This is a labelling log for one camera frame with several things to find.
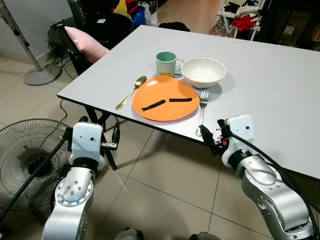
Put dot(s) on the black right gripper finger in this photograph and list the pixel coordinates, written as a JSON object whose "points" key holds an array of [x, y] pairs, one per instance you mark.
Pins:
{"points": [[220, 125], [205, 134]]}

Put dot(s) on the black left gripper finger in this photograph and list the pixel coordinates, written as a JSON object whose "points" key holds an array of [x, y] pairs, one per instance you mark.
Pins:
{"points": [[117, 135]]}

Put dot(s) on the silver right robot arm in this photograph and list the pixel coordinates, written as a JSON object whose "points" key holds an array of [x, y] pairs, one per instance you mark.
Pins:
{"points": [[270, 195]]}

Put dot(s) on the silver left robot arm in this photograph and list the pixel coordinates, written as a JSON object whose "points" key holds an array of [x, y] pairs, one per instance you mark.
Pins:
{"points": [[72, 195]]}

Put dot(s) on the silver fork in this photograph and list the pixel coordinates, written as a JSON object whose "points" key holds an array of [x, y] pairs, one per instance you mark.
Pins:
{"points": [[204, 96]]}

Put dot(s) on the short black tape strip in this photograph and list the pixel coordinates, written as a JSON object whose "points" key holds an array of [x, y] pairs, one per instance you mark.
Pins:
{"points": [[180, 100]]}

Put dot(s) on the long black tape strip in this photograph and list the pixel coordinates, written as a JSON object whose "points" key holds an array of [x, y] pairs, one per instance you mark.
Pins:
{"points": [[153, 105]]}

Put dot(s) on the white bowl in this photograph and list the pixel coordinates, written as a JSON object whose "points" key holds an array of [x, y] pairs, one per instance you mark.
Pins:
{"points": [[203, 74]]}

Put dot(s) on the gold spoon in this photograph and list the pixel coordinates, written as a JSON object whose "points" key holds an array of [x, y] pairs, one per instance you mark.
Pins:
{"points": [[139, 82]]}

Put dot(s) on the orange plate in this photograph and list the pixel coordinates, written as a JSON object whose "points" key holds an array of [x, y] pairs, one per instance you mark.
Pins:
{"points": [[165, 90]]}

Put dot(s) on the white rectangular table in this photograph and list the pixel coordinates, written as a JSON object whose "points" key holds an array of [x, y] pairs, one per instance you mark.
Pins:
{"points": [[270, 85]]}

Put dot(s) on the green mug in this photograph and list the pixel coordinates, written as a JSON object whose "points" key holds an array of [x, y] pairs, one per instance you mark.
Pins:
{"points": [[165, 65]]}

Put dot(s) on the black floor fan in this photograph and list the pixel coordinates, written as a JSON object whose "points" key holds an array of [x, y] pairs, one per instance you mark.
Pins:
{"points": [[25, 150]]}

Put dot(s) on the grey right robot foot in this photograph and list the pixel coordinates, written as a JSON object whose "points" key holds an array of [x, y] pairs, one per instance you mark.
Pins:
{"points": [[205, 236]]}

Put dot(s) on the grey floor stand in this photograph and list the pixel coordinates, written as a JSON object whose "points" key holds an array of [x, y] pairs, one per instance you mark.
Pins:
{"points": [[42, 75]]}

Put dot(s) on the patterned bag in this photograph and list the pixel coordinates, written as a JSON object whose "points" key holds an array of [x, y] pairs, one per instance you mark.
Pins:
{"points": [[218, 27]]}

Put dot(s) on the pink pillow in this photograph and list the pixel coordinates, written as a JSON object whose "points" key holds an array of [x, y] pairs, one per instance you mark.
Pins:
{"points": [[85, 42]]}

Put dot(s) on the white shelf rack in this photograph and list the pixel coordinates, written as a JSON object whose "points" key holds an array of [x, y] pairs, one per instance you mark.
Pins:
{"points": [[260, 27]]}

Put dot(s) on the red cloth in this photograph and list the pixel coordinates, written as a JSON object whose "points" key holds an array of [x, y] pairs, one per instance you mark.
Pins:
{"points": [[245, 22]]}

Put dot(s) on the black chair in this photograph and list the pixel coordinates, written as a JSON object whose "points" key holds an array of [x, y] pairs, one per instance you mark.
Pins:
{"points": [[111, 29]]}

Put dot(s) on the black bag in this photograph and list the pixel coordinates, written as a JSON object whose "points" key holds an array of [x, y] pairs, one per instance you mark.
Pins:
{"points": [[174, 26]]}

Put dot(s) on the blue container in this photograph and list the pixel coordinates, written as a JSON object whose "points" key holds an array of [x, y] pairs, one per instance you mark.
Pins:
{"points": [[138, 17]]}

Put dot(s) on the white cloth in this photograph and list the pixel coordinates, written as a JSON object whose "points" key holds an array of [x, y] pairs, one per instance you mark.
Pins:
{"points": [[248, 8]]}

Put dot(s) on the brown cardboard box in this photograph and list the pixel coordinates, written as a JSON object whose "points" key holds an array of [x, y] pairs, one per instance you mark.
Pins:
{"points": [[295, 27]]}

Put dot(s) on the yellow cloth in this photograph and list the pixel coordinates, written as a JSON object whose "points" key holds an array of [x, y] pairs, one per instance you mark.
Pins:
{"points": [[122, 8]]}

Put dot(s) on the black table leg frame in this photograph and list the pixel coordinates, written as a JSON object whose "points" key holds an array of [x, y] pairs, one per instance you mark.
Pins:
{"points": [[104, 125]]}

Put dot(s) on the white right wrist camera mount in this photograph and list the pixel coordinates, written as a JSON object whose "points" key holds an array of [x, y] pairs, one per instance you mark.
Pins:
{"points": [[240, 132]]}

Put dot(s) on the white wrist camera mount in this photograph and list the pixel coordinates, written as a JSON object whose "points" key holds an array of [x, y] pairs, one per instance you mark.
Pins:
{"points": [[87, 140], [240, 132]]}

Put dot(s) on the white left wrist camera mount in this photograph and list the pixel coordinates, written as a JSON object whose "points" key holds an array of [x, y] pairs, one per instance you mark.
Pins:
{"points": [[87, 140]]}

